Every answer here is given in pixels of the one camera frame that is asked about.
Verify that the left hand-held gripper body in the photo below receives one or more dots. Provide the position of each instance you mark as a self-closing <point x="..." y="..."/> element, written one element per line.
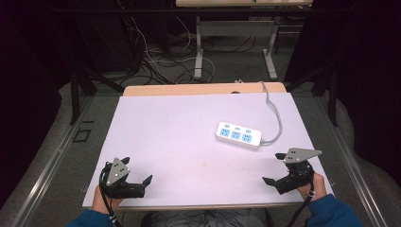
<point x="117" y="174"/>

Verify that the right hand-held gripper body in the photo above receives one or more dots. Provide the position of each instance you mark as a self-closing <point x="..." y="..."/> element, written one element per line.
<point x="296" y="176"/>

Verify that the person's right hand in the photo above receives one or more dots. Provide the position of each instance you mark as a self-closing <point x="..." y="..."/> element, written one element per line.
<point x="317" y="187"/>

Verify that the person's left hand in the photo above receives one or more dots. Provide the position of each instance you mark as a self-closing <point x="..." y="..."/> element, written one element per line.
<point x="102" y="200"/>

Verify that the white power strip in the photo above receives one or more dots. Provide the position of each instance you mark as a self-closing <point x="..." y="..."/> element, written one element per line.
<point x="238" y="135"/>

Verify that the white table cover sheet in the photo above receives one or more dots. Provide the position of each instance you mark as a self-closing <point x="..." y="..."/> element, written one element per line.
<point x="189" y="151"/>

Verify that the person's grey trousers lap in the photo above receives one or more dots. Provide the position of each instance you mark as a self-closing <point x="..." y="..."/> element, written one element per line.
<point x="205" y="218"/>

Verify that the black metal stand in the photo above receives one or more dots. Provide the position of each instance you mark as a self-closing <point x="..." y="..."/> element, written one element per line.
<point x="82" y="85"/>
<point x="327" y="88"/>

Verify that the wooden table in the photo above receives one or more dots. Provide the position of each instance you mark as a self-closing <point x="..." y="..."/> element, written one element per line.
<point x="195" y="89"/>

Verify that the white-framed desk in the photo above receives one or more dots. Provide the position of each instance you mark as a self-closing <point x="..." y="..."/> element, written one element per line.
<point x="235" y="30"/>

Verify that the black floor hatch frame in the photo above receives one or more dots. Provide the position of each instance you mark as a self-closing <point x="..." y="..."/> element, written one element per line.
<point x="81" y="135"/>

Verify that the aluminium floor rail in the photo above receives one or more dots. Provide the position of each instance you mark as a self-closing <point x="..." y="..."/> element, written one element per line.
<point x="47" y="170"/>
<point x="350" y="160"/>

